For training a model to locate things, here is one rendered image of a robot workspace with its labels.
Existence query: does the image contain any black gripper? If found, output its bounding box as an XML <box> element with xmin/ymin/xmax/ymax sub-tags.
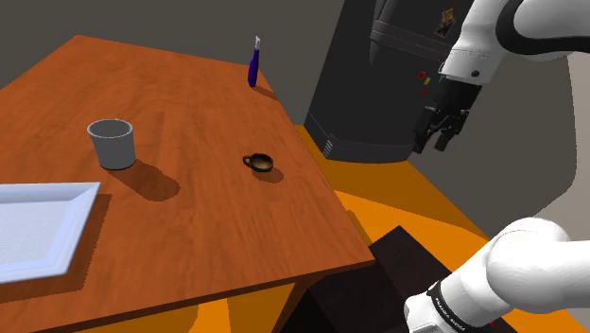
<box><xmin>411</xmin><ymin>75</ymin><xmax>483</xmax><ymax>155</ymax></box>

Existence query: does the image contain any black refrigerator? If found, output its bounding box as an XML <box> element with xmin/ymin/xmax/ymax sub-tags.
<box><xmin>303</xmin><ymin>0</ymin><xmax>476</xmax><ymax>165</ymax></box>

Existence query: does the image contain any dark robot stand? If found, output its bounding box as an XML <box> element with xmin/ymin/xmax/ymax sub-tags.
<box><xmin>280</xmin><ymin>224</ymin><xmax>518</xmax><ymax>333</ymax></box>

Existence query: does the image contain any small dark brown cup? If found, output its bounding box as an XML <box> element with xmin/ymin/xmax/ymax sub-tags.
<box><xmin>242</xmin><ymin>152</ymin><xmax>275</xmax><ymax>173</ymax></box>

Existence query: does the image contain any blue bottle with white cap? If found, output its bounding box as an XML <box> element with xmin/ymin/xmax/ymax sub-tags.
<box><xmin>247</xmin><ymin>35</ymin><xmax>262</xmax><ymax>89</ymax></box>

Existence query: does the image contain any brown wooden table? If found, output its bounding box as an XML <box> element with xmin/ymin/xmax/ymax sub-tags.
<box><xmin>0</xmin><ymin>34</ymin><xmax>377</xmax><ymax>333</ymax></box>

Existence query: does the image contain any grey cup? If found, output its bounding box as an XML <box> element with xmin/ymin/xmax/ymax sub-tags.
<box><xmin>86</xmin><ymin>118</ymin><xmax>137</xmax><ymax>171</ymax></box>

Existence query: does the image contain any white rectangular tray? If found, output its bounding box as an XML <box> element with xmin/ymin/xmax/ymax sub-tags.
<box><xmin>0</xmin><ymin>181</ymin><xmax>101</xmax><ymax>285</ymax></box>

